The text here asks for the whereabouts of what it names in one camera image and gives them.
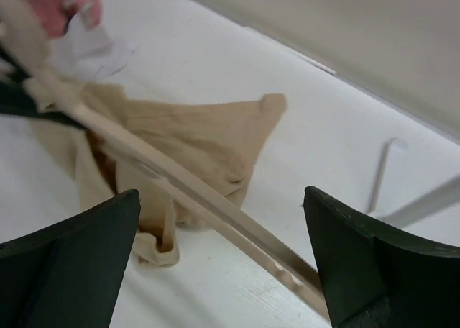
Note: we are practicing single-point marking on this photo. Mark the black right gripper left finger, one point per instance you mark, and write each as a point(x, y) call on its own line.
point(69, 273)

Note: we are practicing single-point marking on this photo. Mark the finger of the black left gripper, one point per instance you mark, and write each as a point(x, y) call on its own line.
point(15, 101)

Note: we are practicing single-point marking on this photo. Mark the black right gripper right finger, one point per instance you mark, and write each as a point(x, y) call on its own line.
point(376, 275)

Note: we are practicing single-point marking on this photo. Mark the beige t shirt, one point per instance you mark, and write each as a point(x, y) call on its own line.
point(218, 143)

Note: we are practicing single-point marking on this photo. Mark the white garment on hanger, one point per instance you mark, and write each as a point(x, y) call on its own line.
point(89, 54)

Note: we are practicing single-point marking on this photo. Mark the pink patterned shirt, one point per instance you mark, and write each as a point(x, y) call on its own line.
point(55, 15)

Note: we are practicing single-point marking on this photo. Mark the white clothes rack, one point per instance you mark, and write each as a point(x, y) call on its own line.
point(389, 187)

